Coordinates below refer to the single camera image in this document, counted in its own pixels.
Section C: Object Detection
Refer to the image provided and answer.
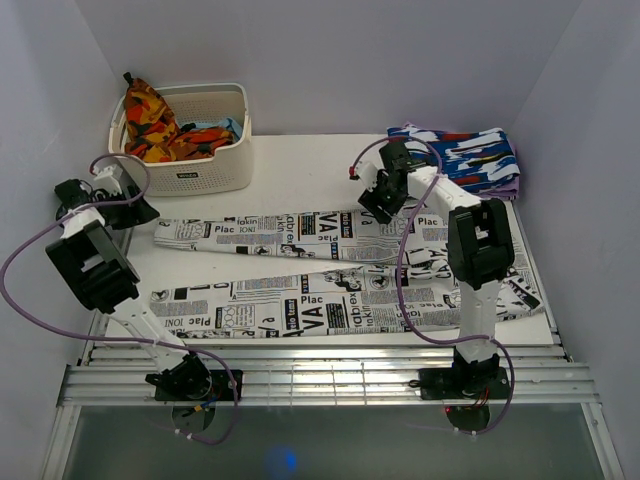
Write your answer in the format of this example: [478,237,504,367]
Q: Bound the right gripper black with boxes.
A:
[357,171,406,226]

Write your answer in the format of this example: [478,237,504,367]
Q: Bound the newspaper print trousers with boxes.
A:
[148,209,547,340]

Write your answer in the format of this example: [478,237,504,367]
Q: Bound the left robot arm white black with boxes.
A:
[45,179,212,400]

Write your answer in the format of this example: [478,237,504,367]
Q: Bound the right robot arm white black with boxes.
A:
[349,137,515,403]

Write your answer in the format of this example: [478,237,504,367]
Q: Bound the orange camouflage trousers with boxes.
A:
[123,72,240,164]

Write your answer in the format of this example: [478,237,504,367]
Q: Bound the cream perforated plastic basket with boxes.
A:
[108,83,254,197]

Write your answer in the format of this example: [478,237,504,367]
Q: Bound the light blue garment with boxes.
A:
[180,117,244,140]

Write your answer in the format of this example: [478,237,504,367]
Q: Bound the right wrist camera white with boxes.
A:
[349,161,379,191]

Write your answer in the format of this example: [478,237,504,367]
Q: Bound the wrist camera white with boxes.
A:
[349,161,379,191]
[93,164,123,196]

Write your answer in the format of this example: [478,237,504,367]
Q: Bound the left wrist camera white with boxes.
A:
[93,164,123,196]

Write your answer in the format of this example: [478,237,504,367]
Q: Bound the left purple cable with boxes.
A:
[0,153,241,446]

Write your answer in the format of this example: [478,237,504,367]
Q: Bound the purple cable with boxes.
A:
[347,137,513,437]
[0,153,241,446]

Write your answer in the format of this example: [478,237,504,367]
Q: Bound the aluminium rail frame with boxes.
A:
[42,313,624,479]

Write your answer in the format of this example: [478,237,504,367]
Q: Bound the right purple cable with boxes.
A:
[347,137,513,437]

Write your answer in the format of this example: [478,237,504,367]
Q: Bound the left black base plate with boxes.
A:
[153,369,233,403]

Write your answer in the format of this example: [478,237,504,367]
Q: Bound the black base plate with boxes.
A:
[153,369,233,403]
[417,367,511,401]

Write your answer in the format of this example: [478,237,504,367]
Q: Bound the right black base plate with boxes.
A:
[417,367,511,401]

